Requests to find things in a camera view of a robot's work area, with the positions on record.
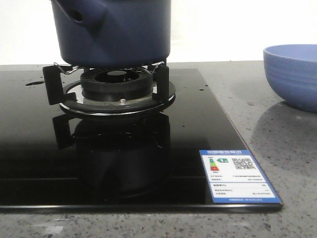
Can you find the light blue ribbed bowl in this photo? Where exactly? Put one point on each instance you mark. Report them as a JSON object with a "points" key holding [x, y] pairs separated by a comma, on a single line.
{"points": [[291, 71]]}

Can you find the dark blue cooking pot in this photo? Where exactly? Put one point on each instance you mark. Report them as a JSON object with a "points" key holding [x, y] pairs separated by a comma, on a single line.
{"points": [[112, 33]]}

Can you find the black pot support grate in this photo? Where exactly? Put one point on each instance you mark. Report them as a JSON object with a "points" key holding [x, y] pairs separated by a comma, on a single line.
{"points": [[70, 99]]}

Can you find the black round gas burner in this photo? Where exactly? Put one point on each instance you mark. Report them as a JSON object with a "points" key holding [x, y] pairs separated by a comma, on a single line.
{"points": [[113, 85]]}

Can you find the blue white energy label sticker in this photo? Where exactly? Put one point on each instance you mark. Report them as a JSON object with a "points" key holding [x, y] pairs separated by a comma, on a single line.
{"points": [[234, 176]]}

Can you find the black glass gas cooktop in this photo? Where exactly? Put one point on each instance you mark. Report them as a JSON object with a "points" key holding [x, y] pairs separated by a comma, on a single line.
{"points": [[53, 162]]}

